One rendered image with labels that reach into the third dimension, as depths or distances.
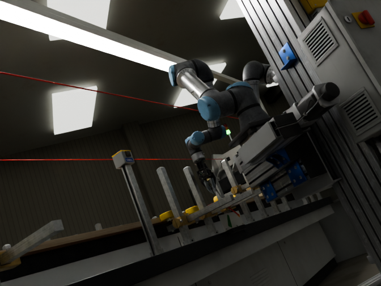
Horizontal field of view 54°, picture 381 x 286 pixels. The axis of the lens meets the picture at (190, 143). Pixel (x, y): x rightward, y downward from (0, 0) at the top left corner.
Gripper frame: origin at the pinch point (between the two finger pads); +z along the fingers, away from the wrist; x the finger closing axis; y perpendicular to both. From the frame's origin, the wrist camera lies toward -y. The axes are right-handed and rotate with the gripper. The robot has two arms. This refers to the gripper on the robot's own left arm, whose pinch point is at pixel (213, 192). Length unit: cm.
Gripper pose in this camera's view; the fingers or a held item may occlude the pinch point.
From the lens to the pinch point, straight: 221.6
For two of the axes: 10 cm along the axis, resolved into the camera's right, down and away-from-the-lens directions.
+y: -2.7, -1.9, -9.4
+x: 8.9, -4.3, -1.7
